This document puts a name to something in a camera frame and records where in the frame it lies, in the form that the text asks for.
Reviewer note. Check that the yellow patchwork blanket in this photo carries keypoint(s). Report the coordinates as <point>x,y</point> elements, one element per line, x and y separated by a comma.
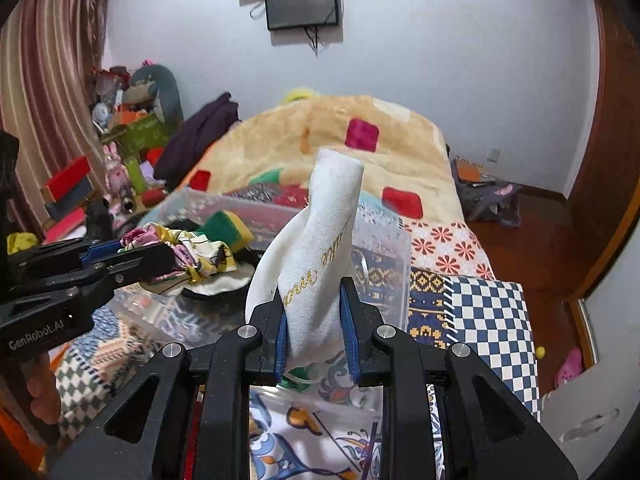
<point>320,125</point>

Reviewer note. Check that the striped brown curtain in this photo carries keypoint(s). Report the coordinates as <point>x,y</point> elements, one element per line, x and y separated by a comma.
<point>45,85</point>

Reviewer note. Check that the grey plush toy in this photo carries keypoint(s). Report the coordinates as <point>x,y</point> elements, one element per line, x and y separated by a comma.
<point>160,85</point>

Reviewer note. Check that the pink slipper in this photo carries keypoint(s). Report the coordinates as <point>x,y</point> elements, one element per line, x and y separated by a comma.
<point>569,367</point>

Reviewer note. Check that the person's left hand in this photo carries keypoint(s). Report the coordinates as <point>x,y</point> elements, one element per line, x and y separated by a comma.
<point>46,400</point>

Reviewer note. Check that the small yellow ball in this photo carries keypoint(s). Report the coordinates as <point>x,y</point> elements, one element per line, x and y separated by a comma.
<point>540,351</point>

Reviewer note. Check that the pink flat box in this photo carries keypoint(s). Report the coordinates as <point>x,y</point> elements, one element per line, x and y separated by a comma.
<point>67,225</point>

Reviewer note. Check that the yellow cloth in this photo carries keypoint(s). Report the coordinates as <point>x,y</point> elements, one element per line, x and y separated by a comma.
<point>22,244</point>

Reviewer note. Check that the white towel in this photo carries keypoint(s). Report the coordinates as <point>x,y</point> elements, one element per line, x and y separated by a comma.
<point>320,240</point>

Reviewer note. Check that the clear plastic storage box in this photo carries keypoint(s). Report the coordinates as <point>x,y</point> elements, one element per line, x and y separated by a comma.
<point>386,260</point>

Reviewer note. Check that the black cloth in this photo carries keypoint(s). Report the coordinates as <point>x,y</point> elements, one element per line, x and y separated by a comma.
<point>215,288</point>

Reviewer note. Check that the floral cloth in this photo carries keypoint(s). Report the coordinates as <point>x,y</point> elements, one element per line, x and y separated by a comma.
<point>200,255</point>

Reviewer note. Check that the yellow plush toy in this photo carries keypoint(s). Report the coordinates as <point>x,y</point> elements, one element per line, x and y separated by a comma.
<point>300,95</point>

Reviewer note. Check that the dark bag pile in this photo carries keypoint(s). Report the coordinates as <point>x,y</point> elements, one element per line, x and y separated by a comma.
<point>492,205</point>

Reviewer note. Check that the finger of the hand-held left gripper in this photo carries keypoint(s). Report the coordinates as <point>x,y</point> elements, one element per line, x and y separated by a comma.
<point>60,255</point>
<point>142,262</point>

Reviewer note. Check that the small black monitor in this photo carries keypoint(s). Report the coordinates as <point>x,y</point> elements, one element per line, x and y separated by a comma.
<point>302,5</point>

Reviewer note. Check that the pink bunny toy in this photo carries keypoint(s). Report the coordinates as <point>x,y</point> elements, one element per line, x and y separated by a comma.
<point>116,172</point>

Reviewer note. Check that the orange packet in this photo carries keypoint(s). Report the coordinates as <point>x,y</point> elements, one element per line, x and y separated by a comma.
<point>470,171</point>

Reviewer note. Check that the red grey box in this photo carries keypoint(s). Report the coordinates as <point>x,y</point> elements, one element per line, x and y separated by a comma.
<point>67,182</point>

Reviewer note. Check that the green cardboard box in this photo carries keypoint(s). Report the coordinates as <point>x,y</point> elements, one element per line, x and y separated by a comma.
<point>137,135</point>

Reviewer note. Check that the brown wooden wardrobe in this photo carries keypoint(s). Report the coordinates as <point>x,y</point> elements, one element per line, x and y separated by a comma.
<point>615,135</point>

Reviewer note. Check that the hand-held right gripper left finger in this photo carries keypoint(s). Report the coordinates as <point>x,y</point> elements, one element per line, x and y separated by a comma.
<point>280,342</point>

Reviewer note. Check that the green yellow sponge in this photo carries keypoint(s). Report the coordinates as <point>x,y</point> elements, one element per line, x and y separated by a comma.
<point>225,225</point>

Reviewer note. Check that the white wall socket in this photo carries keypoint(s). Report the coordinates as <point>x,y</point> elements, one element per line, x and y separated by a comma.
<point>494,155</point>

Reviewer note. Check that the dark purple garment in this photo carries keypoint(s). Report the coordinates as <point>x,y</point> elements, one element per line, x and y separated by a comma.
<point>195,135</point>

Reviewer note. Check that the patterned bed sheet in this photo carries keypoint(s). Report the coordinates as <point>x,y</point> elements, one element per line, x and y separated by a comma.
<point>480,320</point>

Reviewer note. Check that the white paper bag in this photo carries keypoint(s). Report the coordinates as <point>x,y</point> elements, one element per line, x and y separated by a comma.
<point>585,410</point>

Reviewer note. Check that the red cylinder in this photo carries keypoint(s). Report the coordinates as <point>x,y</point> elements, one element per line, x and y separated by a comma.
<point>155,197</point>

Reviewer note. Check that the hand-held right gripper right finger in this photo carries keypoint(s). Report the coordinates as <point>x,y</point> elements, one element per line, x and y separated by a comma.
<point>350,342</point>

